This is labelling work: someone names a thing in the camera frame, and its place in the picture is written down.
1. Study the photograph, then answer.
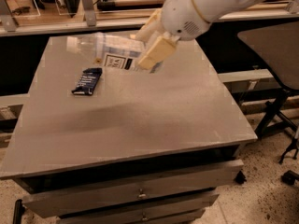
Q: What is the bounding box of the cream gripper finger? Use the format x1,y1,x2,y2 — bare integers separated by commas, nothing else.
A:
136,35,179,70
130,8,163,42

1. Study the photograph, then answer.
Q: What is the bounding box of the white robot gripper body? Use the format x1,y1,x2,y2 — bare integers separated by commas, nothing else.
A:
161,0,215,40

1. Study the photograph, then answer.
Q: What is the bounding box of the clear plastic water bottle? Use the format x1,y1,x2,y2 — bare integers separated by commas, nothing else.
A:
65,32,164,75

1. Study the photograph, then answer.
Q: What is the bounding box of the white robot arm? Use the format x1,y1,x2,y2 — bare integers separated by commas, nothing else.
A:
135,0,298,70

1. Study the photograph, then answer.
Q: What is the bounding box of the dark blue rxbar wrapper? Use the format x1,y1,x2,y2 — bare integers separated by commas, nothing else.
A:
72,68,102,96

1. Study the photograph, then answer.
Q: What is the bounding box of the dark round side table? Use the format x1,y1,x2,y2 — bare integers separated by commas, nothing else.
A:
238,21,299,137

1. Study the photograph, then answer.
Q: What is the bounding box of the black caster wheel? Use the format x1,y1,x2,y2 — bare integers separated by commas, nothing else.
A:
235,171,247,185

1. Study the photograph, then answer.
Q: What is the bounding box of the grey lower drawer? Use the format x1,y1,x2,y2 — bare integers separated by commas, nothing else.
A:
58,190,219,224

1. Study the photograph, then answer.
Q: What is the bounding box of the black stand foot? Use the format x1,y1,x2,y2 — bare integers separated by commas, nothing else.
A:
281,170,299,185

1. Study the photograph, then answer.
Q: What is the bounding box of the grey metal railing post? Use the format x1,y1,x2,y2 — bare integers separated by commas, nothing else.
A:
0,0,19,32
82,0,96,27

